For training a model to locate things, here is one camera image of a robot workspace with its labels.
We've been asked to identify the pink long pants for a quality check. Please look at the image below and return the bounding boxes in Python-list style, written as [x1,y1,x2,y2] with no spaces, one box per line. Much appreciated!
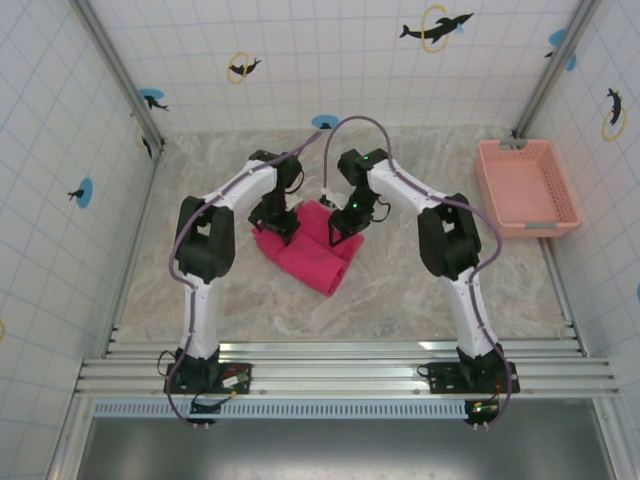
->
[251,199,366,299]

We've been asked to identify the small circuit board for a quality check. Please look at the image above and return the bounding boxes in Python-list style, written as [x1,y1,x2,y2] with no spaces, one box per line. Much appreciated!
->
[218,370,252,389]
[466,399,502,418]

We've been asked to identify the pink perforated plastic basket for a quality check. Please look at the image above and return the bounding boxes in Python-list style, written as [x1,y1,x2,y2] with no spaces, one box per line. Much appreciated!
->
[474,138,584,240]

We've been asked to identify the blue oval dolphin sticker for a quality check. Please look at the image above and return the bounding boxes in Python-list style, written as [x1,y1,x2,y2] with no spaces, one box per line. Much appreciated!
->
[138,88,171,113]

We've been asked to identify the blue circle dolphin sticker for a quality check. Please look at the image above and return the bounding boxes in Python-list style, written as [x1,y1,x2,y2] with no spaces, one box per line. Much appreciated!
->
[66,177,95,208]

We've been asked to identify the grey metal panel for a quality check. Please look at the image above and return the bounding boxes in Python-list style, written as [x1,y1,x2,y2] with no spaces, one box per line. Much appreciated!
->
[79,417,617,480]

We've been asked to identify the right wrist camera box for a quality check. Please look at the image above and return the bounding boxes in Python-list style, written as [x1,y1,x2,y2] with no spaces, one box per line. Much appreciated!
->
[319,184,347,210]

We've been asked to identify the sheathed arm cable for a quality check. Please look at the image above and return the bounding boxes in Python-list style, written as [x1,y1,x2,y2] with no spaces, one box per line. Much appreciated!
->
[168,130,325,431]
[323,114,519,432]

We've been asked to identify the aluminium side rail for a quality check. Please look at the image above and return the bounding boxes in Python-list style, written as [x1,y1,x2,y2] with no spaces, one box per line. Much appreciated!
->
[539,234,589,359]
[102,144,167,359]

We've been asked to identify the aluminium front rail beam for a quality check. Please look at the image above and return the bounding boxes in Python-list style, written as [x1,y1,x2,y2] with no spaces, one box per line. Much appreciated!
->
[73,341,623,401]

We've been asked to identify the small dolphin yellow ring sticker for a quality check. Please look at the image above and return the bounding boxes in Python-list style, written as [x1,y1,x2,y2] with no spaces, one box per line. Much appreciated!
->
[135,123,154,161]

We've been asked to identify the single dolphin yellow ring sticker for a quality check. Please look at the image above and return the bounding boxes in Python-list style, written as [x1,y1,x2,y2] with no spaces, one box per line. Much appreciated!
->
[227,50,263,85]

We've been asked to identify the white slotted cable duct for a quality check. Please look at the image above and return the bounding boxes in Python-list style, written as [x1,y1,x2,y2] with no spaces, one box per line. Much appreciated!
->
[92,399,474,420]

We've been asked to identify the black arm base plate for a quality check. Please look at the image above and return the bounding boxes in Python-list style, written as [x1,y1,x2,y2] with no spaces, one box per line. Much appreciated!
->
[416,362,523,397]
[163,359,255,397]

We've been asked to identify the aluminium frame post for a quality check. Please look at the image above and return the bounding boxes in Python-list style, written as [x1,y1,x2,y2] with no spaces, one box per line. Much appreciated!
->
[512,0,601,142]
[73,0,167,154]

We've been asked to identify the blue sticker behind post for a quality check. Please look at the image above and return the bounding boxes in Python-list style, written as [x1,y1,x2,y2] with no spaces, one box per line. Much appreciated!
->
[543,28,578,72]

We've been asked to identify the upright dolphin yellow ring sticker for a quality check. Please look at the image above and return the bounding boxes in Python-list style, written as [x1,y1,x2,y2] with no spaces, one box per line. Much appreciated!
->
[600,87,628,143]

